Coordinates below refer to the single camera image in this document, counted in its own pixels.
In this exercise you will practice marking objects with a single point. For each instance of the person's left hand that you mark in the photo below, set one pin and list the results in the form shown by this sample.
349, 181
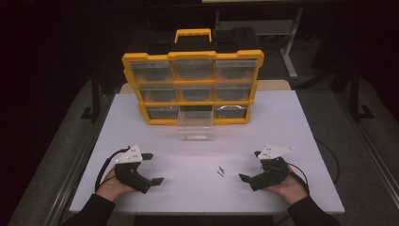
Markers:
109, 188

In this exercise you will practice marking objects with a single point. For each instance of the clear plastic drawer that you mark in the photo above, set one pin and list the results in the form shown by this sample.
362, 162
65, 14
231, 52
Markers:
196, 125

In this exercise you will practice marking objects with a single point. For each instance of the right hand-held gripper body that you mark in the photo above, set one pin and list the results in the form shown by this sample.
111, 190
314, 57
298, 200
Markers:
271, 171

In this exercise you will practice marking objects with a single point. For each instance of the black metal stand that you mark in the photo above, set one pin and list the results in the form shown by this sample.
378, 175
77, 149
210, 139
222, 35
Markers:
94, 100
356, 94

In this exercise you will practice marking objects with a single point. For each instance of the white desk frame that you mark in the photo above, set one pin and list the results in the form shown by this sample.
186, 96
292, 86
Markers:
290, 47

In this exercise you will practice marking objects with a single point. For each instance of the grid of clear organizer drawers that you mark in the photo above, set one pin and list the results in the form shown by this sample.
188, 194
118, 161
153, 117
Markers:
152, 71

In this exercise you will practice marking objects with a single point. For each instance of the small metal screw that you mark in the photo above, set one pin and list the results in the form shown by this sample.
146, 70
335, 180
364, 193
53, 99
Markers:
220, 174
222, 169

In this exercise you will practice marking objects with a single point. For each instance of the yellow and black organizer cabinet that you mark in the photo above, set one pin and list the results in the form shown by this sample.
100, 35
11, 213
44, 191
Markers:
194, 56

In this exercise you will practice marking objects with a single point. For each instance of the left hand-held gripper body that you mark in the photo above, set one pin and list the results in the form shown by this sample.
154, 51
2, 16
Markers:
130, 175

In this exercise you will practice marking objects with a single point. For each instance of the person's right hand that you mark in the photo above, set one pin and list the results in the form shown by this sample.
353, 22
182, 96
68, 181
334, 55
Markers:
288, 190

